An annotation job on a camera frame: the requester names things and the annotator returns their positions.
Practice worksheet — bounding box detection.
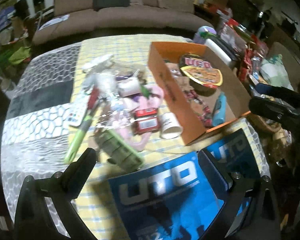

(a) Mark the clear plastic bag of keys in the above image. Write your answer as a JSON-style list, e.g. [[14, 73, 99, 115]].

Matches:
[[81, 55, 145, 85]]

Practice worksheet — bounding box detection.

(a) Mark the white paper cup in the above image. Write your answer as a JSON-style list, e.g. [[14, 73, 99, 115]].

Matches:
[[160, 112, 183, 140]]

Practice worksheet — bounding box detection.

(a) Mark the grey patterned table cover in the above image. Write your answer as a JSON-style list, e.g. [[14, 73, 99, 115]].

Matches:
[[0, 42, 82, 235]]

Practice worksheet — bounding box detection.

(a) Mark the orange cardboard box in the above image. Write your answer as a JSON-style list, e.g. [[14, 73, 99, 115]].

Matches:
[[147, 41, 252, 147]]

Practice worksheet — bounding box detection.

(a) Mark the light blue bottle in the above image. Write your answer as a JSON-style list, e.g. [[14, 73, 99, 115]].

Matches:
[[211, 92, 227, 127]]

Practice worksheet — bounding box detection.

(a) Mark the floral pillow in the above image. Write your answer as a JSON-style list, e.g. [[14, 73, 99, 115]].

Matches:
[[261, 54, 294, 90]]

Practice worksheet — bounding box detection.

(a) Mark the white paper sheet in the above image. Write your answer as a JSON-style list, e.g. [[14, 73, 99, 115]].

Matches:
[[40, 14, 70, 29]]

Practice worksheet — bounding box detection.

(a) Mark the blue printed cardboard box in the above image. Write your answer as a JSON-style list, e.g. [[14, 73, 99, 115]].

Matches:
[[107, 152, 228, 240], [206, 128, 263, 230]]

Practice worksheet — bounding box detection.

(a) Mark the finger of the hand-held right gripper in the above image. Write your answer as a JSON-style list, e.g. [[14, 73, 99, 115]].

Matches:
[[255, 82, 300, 102], [249, 96, 300, 124]]

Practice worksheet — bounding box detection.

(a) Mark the white tube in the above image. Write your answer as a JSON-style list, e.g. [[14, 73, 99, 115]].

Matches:
[[205, 39, 232, 64]]

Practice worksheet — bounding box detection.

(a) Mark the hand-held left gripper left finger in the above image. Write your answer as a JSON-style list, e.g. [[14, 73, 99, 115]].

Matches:
[[14, 148, 97, 240]]

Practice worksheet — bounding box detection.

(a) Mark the red toy car package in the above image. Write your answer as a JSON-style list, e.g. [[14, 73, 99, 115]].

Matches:
[[132, 108, 160, 134]]

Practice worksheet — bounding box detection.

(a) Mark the brown sofa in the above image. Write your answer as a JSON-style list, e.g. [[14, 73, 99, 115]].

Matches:
[[32, 0, 195, 45]]

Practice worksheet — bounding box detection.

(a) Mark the pile of red snack packets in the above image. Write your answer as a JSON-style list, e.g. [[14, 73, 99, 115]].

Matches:
[[219, 17, 268, 80]]

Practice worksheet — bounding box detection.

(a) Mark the green flat case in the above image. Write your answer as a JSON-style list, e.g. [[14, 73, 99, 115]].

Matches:
[[94, 129, 143, 172]]

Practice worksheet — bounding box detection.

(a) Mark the instant noodle bowl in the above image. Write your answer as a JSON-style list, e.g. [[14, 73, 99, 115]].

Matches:
[[178, 53, 223, 88]]

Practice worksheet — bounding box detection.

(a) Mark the yellow checked tablecloth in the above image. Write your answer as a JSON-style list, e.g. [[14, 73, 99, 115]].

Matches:
[[67, 34, 268, 240]]

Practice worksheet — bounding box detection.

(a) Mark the green plastic bag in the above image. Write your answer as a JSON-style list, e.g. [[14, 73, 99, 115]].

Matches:
[[0, 46, 32, 64]]

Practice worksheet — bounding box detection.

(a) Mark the pink plush toy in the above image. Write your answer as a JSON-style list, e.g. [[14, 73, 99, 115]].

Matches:
[[121, 84, 165, 153]]

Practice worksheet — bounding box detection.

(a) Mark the crumpled clear plastic bag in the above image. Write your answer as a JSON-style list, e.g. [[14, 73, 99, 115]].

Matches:
[[95, 100, 135, 135]]

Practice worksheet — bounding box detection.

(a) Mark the light green marker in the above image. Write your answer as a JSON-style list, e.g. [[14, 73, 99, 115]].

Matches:
[[64, 115, 94, 164]]

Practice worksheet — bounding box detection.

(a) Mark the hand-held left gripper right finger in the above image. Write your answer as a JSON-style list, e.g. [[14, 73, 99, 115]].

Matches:
[[197, 149, 282, 240]]

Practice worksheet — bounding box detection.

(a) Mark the white remote control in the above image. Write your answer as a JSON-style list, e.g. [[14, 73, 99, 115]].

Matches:
[[69, 97, 89, 128]]

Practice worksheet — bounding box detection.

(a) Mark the purple and green toy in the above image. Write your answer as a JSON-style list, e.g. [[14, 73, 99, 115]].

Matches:
[[194, 26, 217, 43]]

